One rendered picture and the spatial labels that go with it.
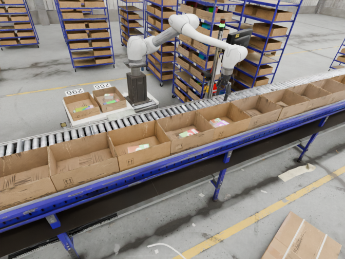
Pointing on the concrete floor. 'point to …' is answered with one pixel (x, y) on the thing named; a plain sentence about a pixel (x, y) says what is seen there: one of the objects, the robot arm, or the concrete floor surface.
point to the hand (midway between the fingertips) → (221, 95)
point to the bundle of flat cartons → (301, 241)
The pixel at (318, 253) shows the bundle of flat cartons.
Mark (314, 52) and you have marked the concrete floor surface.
